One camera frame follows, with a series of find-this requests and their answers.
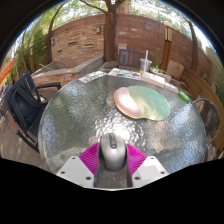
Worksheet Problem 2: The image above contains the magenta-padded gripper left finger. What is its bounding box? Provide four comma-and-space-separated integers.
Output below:
55, 142, 102, 188

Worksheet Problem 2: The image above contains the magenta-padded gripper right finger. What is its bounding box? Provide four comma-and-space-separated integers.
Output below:
125, 143, 169, 188

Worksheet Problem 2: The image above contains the dark grey computer mouse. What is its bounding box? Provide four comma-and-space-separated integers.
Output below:
98, 132, 129, 172

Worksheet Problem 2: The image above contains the green mouse pad, pink rest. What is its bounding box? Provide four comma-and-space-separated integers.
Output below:
113, 85, 172, 122

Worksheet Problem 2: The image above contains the black metal armchair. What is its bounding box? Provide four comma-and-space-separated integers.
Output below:
3, 70, 63, 153

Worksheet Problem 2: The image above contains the small green packet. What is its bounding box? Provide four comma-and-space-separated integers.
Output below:
178, 90, 191, 104

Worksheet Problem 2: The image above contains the brown wicker chair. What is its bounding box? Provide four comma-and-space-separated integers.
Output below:
191, 97, 224, 158

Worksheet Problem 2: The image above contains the dark bag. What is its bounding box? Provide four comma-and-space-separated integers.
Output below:
4, 84, 41, 128

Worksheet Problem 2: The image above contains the closed white book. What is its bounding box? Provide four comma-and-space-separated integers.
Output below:
163, 81, 181, 94

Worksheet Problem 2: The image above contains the open white book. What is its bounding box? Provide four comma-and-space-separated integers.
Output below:
141, 71, 167, 88

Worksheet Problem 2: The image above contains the white license plate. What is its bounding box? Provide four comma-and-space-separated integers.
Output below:
77, 70, 107, 84

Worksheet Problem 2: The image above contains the white planter box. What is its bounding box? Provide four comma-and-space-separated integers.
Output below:
151, 64, 173, 83

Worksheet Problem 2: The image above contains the curved wooden bench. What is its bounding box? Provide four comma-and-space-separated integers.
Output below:
181, 68, 224, 151

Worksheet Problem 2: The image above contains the stone raised counter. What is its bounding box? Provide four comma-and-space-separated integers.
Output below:
31, 55, 105, 88

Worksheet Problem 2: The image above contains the colourful picture magazine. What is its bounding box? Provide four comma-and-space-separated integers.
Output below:
108, 67, 142, 80

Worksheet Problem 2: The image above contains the clear plastic cup with straw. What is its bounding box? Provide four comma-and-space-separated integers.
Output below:
139, 49, 153, 77

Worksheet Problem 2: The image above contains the beige stone slab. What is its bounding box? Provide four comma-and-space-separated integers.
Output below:
166, 59, 185, 80

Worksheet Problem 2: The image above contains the dark wooden slatted chair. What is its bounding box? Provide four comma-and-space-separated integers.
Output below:
117, 48, 153, 71

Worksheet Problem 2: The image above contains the slender tree trunk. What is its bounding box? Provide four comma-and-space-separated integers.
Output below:
184, 18, 200, 73
47, 3, 66, 64

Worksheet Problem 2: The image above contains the thick tree trunk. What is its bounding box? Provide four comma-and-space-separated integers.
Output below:
79, 0, 133, 63

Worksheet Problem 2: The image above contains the wooden post lamp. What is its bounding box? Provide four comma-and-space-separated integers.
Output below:
159, 21, 174, 72

